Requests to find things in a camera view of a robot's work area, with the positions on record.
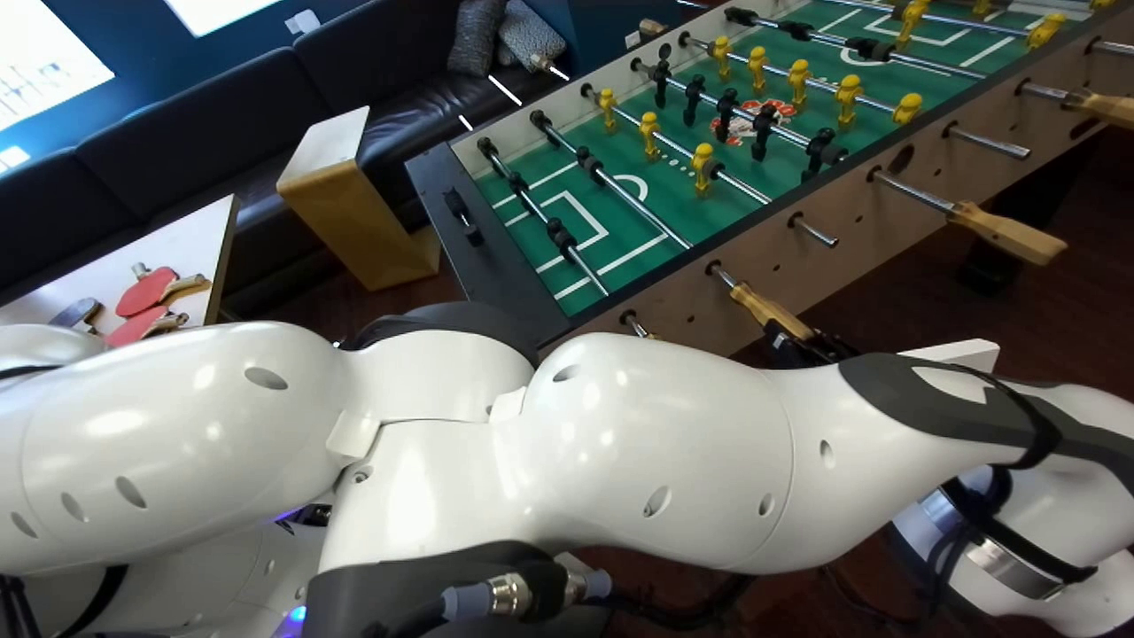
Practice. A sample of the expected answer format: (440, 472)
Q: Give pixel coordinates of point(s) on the light grey pillow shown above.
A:
(534, 37)

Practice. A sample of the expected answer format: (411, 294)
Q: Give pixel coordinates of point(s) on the foosball table with green field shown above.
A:
(851, 224)

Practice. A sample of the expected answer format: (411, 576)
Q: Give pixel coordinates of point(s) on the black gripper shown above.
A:
(872, 355)

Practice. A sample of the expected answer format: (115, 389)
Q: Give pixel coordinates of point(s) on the dark grey pillow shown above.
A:
(475, 37)

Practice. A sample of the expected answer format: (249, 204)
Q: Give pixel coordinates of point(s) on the large white poster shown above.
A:
(40, 58)

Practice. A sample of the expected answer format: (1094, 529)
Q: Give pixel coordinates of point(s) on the small white card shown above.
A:
(304, 23)

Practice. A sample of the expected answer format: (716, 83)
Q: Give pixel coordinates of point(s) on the red table tennis paddle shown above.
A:
(148, 289)
(136, 329)

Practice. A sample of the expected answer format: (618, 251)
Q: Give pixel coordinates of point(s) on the cardboard box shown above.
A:
(340, 199)

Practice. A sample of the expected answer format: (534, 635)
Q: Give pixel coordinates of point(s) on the white table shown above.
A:
(177, 244)

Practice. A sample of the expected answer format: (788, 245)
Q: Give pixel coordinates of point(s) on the black leather sofa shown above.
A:
(234, 128)

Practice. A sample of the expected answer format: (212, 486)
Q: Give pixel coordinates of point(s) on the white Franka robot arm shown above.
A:
(660, 437)

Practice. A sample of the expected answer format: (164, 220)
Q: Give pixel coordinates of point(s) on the foosball rod with yellow players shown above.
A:
(1047, 30)
(799, 83)
(703, 165)

